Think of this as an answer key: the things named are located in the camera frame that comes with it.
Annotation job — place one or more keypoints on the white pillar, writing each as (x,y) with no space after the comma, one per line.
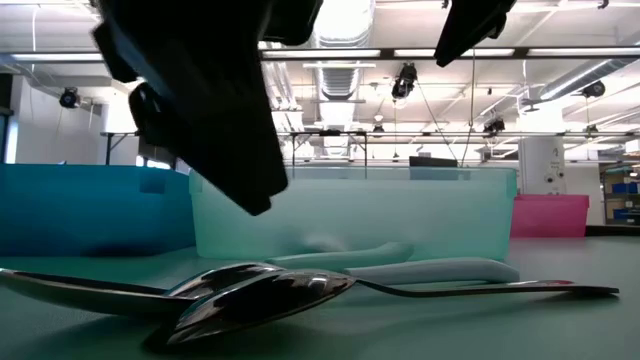
(542,165)

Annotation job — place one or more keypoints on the pink plastic bin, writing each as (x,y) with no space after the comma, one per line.
(550,215)

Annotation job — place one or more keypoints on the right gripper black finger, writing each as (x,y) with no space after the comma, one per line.
(457,40)

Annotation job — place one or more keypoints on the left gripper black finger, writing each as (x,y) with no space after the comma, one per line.
(235,140)
(150,115)

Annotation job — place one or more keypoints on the black hanging ceiling camera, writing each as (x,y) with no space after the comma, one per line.
(494,126)
(69,98)
(405,82)
(594,89)

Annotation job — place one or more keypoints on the translucent teal plastic bin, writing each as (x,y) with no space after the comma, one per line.
(375,215)

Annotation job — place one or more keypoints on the black monitor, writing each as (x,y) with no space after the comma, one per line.
(432,162)

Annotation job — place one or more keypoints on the blue plastic bin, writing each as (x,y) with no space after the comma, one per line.
(75,210)

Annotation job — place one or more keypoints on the silver metal spoon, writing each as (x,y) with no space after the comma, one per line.
(260,305)

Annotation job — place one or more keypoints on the black table edge rail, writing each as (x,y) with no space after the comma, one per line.
(612,230)

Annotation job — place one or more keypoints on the black overhead frame bar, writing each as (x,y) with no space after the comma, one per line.
(387,52)

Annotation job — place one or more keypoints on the silver round ceiling duct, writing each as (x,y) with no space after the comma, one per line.
(350,25)

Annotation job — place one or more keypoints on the shelf with blue bins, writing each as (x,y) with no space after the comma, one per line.
(622,200)

